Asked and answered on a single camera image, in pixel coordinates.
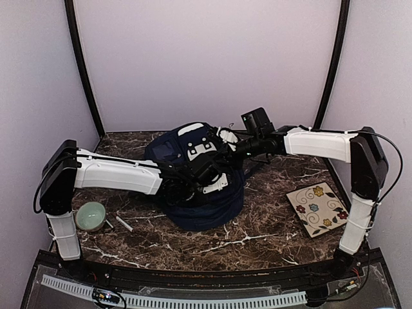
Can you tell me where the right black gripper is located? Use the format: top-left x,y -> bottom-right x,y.
212,134 -> 263,171

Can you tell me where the navy blue backpack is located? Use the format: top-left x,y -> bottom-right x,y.
144,122 -> 248,231

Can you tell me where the red capped white marker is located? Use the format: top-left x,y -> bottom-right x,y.
115,215 -> 133,232

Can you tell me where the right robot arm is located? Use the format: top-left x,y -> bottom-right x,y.
216,108 -> 389,279

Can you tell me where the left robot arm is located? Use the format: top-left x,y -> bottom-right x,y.
33,140 -> 228,281

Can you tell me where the floral square ceramic plate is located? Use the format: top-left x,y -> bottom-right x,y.
286,182 -> 349,238

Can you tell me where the small green circuit board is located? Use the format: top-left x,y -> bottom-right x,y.
92,288 -> 120,303

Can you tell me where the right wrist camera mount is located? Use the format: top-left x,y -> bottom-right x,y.
212,127 -> 239,152

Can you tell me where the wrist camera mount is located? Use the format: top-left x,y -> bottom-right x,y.
202,173 -> 230,194
212,127 -> 239,152

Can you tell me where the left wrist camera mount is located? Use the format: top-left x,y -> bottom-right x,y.
202,173 -> 230,194

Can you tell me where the black front rail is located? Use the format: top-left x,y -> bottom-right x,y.
72,260 -> 335,289

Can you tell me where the white slotted cable duct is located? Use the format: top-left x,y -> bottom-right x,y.
28,274 -> 307,309

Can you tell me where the right black frame post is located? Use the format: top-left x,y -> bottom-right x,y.
314,0 -> 351,129

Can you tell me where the black frame post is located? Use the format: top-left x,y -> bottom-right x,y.
314,0 -> 351,129
64,0 -> 106,139

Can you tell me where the left black frame post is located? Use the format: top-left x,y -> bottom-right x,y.
64,0 -> 106,139

